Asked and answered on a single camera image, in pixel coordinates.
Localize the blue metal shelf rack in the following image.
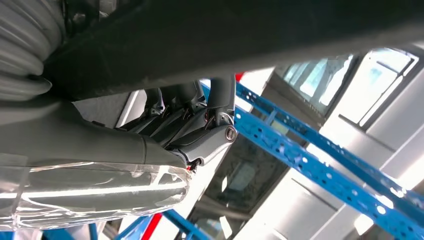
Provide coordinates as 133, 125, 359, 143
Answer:
0, 81, 424, 240

